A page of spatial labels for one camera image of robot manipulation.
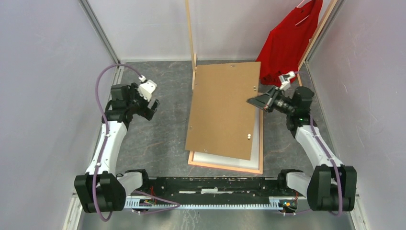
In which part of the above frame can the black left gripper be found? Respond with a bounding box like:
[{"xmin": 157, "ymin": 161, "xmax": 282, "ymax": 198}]
[{"xmin": 127, "ymin": 83, "xmax": 160, "ymax": 121}]

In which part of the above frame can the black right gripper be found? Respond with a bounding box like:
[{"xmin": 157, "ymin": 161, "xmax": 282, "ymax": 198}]
[{"xmin": 247, "ymin": 85, "xmax": 296, "ymax": 115}]

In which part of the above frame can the brown backing board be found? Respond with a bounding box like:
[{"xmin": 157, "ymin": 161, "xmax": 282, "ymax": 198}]
[{"xmin": 185, "ymin": 62, "xmax": 260, "ymax": 160}]

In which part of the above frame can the seascape photo print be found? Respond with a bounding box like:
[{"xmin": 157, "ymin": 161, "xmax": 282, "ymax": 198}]
[{"xmin": 192, "ymin": 111, "xmax": 261, "ymax": 170}]

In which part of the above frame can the pink wooden picture frame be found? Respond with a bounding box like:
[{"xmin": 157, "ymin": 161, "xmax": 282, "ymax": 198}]
[{"xmin": 188, "ymin": 109, "xmax": 264, "ymax": 175}]

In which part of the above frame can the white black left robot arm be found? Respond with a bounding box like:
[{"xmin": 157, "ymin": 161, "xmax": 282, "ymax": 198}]
[{"xmin": 74, "ymin": 80, "xmax": 159, "ymax": 213}]

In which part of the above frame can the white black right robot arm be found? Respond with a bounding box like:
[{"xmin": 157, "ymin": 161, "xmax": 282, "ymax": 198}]
[{"xmin": 247, "ymin": 86, "xmax": 357, "ymax": 215}]

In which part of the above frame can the red t-shirt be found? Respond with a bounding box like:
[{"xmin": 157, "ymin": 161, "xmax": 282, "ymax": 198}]
[{"xmin": 256, "ymin": 0, "xmax": 323, "ymax": 87}]

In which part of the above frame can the wooden clothes rack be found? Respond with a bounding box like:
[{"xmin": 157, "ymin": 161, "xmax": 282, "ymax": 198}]
[{"xmin": 184, "ymin": 0, "xmax": 339, "ymax": 90}]

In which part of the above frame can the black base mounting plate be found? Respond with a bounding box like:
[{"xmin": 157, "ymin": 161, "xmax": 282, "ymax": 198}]
[{"xmin": 131, "ymin": 177, "xmax": 303, "ymax": 205}]

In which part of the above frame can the pink clothes hanger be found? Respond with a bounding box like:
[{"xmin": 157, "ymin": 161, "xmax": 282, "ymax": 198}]
[{"xmin": 294, "ymin": 0, "xmax": 313, "ymax": 27}]

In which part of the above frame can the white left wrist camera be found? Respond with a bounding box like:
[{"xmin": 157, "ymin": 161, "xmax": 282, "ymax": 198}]
[{"xmin": 137, "ymin": 75, "xmax": 157, "ymax": 102}]

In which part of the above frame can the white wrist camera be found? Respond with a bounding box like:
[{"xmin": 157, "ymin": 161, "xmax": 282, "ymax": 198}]
[
  {"xmin": 137, "ymin": 75, "xmax": 157, "ymax": 102},
  {"xmin": 279, "ymin": 71, "xmax": 296, "ymax": 91}
]

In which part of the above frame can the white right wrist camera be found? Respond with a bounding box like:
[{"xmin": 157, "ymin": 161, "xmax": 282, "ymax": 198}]
[{"xmin": 279, "ymin": 71, "xmax": 296, "ymax": 91}]

